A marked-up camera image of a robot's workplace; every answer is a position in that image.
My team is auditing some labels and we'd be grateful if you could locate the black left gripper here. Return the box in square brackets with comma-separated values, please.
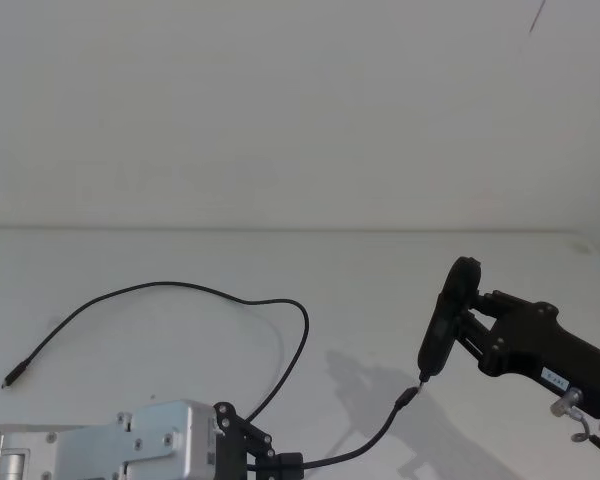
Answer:
[210, 401, 307, 480]

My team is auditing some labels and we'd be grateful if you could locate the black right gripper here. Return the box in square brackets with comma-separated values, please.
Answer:
[452, 288, 600, 419]

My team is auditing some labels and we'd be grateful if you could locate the thin black cable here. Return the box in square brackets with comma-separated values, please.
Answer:
[0, 281, 424, 471]

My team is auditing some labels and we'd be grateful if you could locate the white table cloth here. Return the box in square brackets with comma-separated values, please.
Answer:
[0, 228, 600, 480]

